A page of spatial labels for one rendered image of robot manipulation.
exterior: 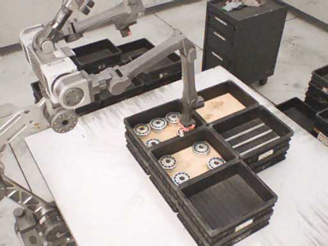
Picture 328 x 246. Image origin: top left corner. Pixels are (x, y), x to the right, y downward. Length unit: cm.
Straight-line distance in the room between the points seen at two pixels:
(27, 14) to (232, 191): 349
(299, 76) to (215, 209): 278
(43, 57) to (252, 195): 122
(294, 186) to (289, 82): 218
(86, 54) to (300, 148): 213
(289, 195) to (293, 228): 22
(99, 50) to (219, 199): 220
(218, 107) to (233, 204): 76
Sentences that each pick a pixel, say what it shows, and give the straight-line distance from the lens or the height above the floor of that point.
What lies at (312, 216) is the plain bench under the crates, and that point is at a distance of 225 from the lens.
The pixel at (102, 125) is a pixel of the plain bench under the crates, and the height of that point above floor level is 70.
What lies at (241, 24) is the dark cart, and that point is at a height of 86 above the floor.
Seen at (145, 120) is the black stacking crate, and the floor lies 87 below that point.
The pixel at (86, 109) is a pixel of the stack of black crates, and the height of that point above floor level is 44.
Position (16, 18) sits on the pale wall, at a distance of 486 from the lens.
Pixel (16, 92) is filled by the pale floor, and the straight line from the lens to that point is 429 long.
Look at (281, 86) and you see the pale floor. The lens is 429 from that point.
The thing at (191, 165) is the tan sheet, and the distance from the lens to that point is 216.
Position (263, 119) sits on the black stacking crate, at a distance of 248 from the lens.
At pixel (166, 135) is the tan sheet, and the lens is 232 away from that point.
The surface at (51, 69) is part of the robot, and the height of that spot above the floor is 153.
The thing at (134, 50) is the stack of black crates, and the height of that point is 38.
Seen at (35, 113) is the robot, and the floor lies 116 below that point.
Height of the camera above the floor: 243
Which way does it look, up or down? 42 degrees down
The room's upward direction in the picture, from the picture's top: straight up
